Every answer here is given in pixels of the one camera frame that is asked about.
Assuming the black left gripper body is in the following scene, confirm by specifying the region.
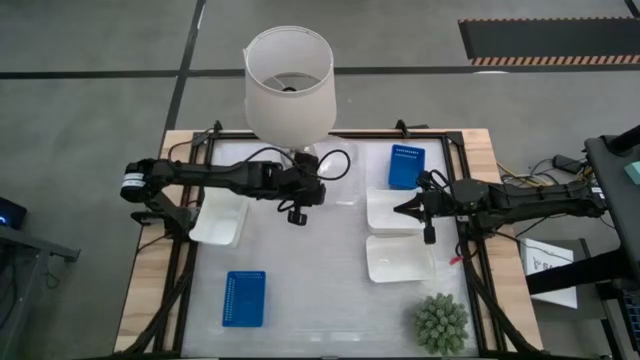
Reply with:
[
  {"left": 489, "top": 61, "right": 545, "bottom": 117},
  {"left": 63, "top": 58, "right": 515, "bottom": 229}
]
[{"left": 272, "top": 153, "right": 320, "bottom": 227}]

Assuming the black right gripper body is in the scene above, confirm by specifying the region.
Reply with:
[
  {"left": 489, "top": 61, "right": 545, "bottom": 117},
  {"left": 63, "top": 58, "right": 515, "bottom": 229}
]
[{"left": 421, "top": 171, "right": 460, "bottom": 246}]

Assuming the white plastic basket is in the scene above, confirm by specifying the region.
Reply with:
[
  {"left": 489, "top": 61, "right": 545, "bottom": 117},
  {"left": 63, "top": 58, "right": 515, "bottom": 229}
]
[
  {"left": 365, "top": 186, "right": 427, "bottom": 237},
  {"left": 365, "top": 234, "right": 438, "bottom": 285},
  {"left": 188, "top": 187, "right": 250, "bottom": 250}
]

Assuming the blue slotted plastic basket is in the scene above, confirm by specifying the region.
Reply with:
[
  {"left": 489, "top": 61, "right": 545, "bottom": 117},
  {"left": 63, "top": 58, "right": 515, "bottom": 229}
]
[
  {"left": 388, "top": 144, "right": 427, "bottom": 191},
  {"left": 221, "top": 270, "right": 267, "bottom": 329}
]

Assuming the clear plastic container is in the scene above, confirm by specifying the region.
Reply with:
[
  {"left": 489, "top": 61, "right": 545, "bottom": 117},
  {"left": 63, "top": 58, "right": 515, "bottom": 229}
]
[{"left": 314, "top": 137, "right": 367, "bottom": 207}]

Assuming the white shade table lamp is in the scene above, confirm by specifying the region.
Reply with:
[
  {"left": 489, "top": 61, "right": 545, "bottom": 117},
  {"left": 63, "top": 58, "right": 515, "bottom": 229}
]
[{"left": 243, "top": 25, "right": 337, "bottom": 172}]

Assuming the green artificial succulent plant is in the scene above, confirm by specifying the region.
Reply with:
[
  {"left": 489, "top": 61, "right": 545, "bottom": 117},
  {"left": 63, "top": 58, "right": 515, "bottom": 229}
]
[{"left": 413, "top": 292, "right": 471, "bottom": 356}]

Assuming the white table cover sheet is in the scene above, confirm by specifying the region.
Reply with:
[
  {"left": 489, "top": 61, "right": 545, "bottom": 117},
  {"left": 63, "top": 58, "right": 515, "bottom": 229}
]
[{"left": 180, "top": 137, "right": 482, "bottom": 358}]

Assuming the black power adapter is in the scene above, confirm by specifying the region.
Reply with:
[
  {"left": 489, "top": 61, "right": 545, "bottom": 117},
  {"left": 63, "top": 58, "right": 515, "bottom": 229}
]
[{"left": 552, "top": 154, "right": 581, "bottom": 175}]

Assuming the black stand leg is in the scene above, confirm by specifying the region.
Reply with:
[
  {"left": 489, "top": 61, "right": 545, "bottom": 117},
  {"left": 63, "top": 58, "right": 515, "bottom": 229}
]
[{"left": 525, "top": 248, "right": 640, "bottom": 296}]

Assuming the white printed paper box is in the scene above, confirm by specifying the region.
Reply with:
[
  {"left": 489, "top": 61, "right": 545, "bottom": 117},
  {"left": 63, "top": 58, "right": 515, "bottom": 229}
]
[{"left": 519, "top": 238, "right": 579, "bottom": 310}]

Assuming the black hazard-striped floor mat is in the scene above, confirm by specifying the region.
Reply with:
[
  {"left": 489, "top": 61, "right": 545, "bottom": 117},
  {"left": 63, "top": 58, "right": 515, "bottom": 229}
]
[{"left": 458, "top": 17, "right": 640, "bottom": 67}]

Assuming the blue crate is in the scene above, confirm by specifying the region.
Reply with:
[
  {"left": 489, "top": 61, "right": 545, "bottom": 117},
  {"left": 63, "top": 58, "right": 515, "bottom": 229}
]
[{"left": 622, "top": 292, "right": 640, "bottom": 341}]

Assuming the grey metal stand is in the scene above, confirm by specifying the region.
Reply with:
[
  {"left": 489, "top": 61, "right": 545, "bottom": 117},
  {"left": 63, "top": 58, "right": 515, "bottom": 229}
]
[{"left": 0, "top": 224, "right": 81, "bottom": 360}]

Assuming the black device with blue light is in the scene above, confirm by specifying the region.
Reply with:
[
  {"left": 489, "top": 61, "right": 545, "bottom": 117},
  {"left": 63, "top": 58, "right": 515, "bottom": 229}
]
[{"left": 0, "top": 196, "right": 29, "bottom": 231}]

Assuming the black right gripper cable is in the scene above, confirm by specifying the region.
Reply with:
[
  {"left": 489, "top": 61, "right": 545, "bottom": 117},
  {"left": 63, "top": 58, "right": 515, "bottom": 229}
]
[{"left": 417, "top": 168, "right": 452, "bottom": 192}]

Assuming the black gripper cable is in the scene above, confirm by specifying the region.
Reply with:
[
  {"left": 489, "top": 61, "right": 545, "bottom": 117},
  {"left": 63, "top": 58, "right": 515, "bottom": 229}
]
[
  {"left": 417, "top": 168, "right": 452, "bottom": 192},
  {"left": 242, "top": 146, "right": 352, "bottom": 182}
]

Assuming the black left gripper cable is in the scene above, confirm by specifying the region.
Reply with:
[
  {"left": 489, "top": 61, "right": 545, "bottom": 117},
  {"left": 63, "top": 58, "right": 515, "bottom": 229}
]
[{"left": 242, "top": 146, "right": 352, "bottom": 182}]

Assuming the black metal table frame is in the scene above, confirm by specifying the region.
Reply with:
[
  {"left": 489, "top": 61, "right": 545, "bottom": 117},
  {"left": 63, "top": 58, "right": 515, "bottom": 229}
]
[{"left": 117, "top": 119, "right": 546, "bottom": 360}]

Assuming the coloured cable bundle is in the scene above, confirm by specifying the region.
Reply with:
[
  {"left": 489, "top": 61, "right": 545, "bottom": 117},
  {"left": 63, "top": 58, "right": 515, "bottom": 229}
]
[{"left": 497, "top": 157, "right": 594, "bottom": 190}]

